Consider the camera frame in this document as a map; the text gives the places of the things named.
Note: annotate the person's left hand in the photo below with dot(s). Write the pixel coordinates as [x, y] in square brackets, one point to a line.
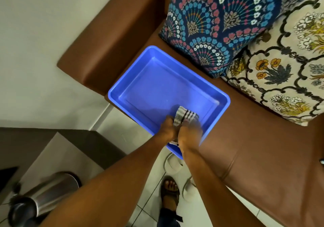
[167, 130]

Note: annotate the person's right hand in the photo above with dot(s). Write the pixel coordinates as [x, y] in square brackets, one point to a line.
[190, 135]

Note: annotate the person's left fingers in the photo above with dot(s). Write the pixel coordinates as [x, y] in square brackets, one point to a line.
[171, 121]

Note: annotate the person's right fingers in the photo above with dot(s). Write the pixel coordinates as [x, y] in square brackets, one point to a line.
[191, 125]

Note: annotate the grey checked cloth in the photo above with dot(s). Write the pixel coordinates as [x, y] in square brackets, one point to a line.
[185, 115]

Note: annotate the person's right forearm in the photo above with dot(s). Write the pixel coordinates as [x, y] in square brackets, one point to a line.
[215, 188]

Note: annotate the person's left forearm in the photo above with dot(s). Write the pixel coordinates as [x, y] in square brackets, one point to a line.
[114, 183]

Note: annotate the blue plastic tray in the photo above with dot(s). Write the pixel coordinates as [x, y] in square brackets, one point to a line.
[157, 87]

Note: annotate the white slipper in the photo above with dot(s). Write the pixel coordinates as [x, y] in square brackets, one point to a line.
[173, 163]
[188, 190]

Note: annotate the black sandal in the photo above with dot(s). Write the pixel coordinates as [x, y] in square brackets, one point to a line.
[170, 191]

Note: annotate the brown leather sofa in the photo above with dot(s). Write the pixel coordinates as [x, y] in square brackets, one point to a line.
[265, 158]

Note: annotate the blue jeans leg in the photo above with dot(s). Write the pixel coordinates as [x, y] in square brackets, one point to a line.
[167, 219]

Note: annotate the cream floral patterned cushion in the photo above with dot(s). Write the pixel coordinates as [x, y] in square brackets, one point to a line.
[286, 69]

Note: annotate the navy floral patterned cushion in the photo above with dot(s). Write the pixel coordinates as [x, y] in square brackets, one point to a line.
[222, 19]

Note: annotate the steel pedal bin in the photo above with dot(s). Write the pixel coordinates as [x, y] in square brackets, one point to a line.
[43, 199]

